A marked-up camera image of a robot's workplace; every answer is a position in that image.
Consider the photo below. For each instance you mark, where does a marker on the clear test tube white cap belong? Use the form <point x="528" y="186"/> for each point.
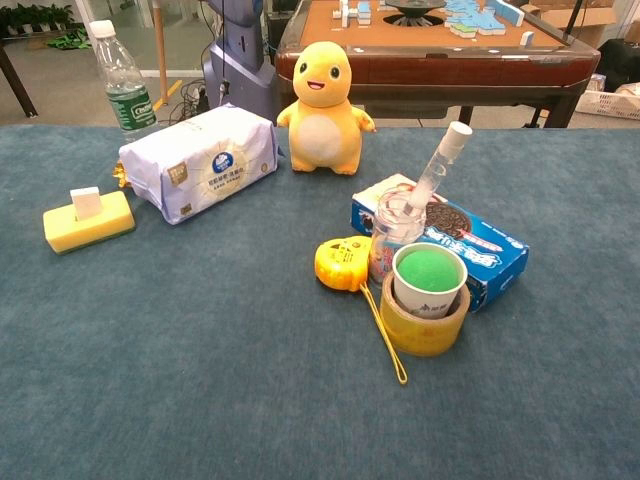
<point x="434" y="170"/>

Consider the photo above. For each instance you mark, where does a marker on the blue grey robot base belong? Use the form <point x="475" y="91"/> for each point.
<point x="240" y="65"/>

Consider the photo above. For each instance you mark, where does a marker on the clear glass jar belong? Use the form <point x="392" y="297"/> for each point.
<point x="392" y="235"/>

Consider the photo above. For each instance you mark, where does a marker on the green ball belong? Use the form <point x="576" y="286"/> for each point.
<point x="430" y="270"/>

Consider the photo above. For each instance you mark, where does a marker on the white paper cup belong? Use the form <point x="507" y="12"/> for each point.
<point x="425" y="302"/>

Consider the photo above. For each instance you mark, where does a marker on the yellow dinosaur plush toy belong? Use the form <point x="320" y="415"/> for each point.
<point x="322" y="115"/>

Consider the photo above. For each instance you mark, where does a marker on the yellowish packing tape roll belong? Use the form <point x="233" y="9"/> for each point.
<point x="425" y="335"/>

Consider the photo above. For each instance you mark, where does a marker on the white tissue pack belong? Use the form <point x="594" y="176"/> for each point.
<point x="200" y="160"/>

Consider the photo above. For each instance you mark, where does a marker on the blue felt table mat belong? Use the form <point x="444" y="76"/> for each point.
<point x="200" y="350"/>

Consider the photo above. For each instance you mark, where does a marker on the blue Oreo cookie box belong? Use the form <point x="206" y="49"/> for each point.
<point x="492" y="250"/>

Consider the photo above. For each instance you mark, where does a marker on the gold yellow snack bag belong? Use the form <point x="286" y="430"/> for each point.
<point x="121" y="175"/>

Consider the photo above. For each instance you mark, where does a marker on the brown mahjong table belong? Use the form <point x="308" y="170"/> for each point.
<point x="450" y="67"/>

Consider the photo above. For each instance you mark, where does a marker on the yellow sponge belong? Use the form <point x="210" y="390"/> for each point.
<point x="95" y="230"/>

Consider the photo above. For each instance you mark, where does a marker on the cluster of blue mahjong tiles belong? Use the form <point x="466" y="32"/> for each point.
<point x="355" y="12"/>

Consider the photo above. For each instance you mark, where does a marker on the small white block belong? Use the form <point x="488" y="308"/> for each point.
<point x="86" y="202"/>

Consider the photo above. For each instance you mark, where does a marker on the clear plastic water bottle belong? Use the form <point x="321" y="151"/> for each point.
<point x="125" y="95"/>

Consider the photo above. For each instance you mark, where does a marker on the wooden pole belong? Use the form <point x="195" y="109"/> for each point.
<point x="160" y="50"/>

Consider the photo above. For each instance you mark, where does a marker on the black mahjong table centre dial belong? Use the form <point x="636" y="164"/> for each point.
<point x="415" y="9"/>

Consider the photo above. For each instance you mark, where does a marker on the blue white mahjong tile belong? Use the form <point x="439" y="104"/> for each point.
<point x="527" y="38"/>

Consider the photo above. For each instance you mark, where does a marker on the white plastic basket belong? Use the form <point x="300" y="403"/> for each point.
<point x="607" y="104"/>

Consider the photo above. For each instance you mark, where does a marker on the cardboard box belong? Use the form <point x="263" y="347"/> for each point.
<point x="575" y="20"/>

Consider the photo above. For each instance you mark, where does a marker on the dark table leg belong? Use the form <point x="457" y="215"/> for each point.
<point x="17" y="82"/>

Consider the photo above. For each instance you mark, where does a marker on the potted green plants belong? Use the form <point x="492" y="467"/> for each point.
<point x="35" y="17"/>

